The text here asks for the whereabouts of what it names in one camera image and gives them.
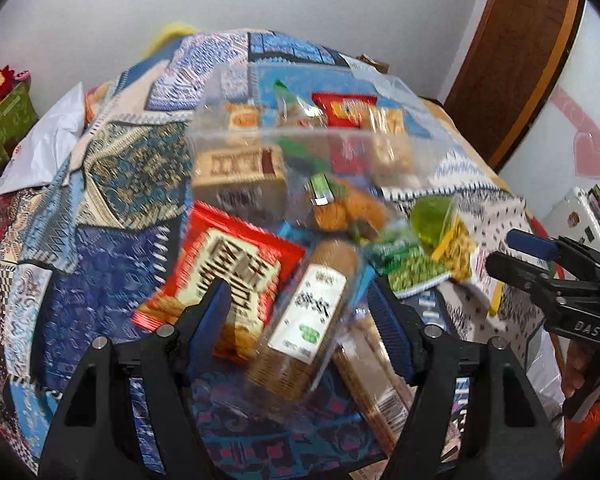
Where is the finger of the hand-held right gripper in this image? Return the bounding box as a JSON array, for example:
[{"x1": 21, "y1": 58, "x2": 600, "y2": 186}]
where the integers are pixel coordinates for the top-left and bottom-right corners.
[
  {"x1": 506, "y1": 228, "x2": 600, "y2": 283},
  {"x1": 484, "y1": 251, "x2": 600, "y2": 313}
]

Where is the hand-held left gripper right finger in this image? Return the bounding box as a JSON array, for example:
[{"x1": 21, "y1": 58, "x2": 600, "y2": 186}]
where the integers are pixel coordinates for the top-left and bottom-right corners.
[{"x1": 369, "y1": 276, "x2": 564, "y2": 480}]

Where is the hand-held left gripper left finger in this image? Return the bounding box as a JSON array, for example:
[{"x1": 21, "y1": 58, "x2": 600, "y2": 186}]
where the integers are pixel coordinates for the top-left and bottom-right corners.
[{"x1": 37, "y1": 277, "x2": 232, "y2": 480}]

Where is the brown biscuit roll white label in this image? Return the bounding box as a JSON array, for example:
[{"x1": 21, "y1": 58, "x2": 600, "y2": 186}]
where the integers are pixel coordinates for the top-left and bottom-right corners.
[{"x1": 246, "y1": 240, "x2": 362, "y2": 402}]

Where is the clear plastic container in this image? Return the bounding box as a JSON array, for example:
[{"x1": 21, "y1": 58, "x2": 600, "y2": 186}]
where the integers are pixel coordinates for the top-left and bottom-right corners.
[{"x1": 186, "y1": 59, "x2": 423, "y2": 223}]

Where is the large red snack packet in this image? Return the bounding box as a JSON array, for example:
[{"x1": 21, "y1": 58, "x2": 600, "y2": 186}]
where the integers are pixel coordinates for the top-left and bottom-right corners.
[{"x1": 131, "y1": 201, "x2": 307, "y2": 364}]

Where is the white case with stickers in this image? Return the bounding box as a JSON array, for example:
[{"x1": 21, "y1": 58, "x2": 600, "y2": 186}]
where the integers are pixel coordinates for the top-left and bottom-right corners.
[{"x1": 541, "y1": 186, "x2": 600, "y2": 281}]

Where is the green pea snack packet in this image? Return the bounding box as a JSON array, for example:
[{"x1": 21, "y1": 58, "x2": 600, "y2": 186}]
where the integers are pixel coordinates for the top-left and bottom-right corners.
[{"x1": 369, "y1": 227, "x2": 452, "y2": 297}]

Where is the yellow snack packet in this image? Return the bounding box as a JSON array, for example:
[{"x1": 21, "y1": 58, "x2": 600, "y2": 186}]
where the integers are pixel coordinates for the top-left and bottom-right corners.
[{"x1": 430, "y1": 208, "x2": 481, "y2": 283}]

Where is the long brown biscuit packet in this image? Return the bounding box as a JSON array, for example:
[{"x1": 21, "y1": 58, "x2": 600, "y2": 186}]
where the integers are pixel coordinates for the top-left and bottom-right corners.
[{"x1": 331, "y1": 317, "x2": 417, "y2": 453}]

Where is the green jelly cup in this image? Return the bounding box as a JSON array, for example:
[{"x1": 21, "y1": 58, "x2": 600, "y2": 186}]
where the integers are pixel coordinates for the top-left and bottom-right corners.
[{"x1": 409, "y1": 196, "x2": 456, "y2": 252}]

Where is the orange clothing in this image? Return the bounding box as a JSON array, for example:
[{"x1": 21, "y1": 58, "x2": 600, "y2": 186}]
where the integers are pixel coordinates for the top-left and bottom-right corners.
[{"x1": 561, "y1": 347, "x2": 600, "y2": 463}]

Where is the orange snack clear bag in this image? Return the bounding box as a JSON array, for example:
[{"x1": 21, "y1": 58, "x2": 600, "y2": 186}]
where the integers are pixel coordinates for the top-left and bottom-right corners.
[{"x1": 311, "y1": 182, "x2": 387, "y2": 242}]

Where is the patterned patchwork blanket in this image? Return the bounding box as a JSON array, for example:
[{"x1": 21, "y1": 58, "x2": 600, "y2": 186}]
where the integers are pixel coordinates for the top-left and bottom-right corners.
[{"x1": 0, "y1": 29, "x2": 566, "y2": 480}]

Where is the brown snack box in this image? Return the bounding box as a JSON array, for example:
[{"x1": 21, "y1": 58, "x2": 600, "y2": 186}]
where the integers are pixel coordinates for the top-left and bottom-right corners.
[{"x1": 194, "y1": 144, "x2": 289, "y2": 201}]

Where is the brown wooden door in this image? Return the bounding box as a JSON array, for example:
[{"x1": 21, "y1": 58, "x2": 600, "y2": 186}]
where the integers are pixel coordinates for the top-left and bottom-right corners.
[{"x1": 444, "y1": 0, "x2": 587, "y2": 173}]

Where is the small red snack packet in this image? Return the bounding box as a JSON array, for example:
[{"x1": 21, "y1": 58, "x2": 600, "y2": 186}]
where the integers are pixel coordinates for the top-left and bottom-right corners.
[{"x1": 311, "y1": 91, "x2": 378, "y2": 129}]

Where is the white plastic bag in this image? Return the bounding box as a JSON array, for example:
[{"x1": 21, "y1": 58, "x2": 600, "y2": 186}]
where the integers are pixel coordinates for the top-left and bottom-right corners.
[{"x1": 0, "y1": 81, "x2": 89, "y2": 196}]

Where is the small brown box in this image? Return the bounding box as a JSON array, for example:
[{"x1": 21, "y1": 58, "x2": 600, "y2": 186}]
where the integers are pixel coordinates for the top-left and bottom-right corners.
[{"x1": 355, "y1": 52, "x2": 390, "y2": 74}]

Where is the yellow cloth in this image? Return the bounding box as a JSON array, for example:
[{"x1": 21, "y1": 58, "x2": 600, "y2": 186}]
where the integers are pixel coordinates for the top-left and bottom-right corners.
[{"x1": 144, "y1": 21, "x2": 202, "y2": 57}]

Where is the green cardboard box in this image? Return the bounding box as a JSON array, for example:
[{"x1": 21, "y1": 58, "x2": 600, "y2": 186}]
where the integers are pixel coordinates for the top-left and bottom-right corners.
[{"x1": 0, "y1": 81, "x2": 39, "y2": 163}]

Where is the pink heart wall decoration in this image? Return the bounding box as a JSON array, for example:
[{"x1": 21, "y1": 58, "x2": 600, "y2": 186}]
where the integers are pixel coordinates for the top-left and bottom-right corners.
[{"x1": 550, "y1": 85, "x2": 600, "y2": 181}]

